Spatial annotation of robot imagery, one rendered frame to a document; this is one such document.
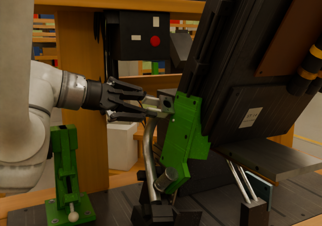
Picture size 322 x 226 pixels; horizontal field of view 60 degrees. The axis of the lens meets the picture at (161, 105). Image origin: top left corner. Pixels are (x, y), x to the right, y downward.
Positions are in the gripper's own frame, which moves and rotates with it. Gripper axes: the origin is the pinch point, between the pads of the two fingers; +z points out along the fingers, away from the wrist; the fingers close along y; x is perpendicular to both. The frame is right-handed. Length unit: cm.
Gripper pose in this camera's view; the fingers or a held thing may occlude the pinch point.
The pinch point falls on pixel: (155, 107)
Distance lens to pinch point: 78.1
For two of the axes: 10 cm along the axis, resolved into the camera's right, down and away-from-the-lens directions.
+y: -1.2, -8.3, 5.5
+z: 8.7, 1.7, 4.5
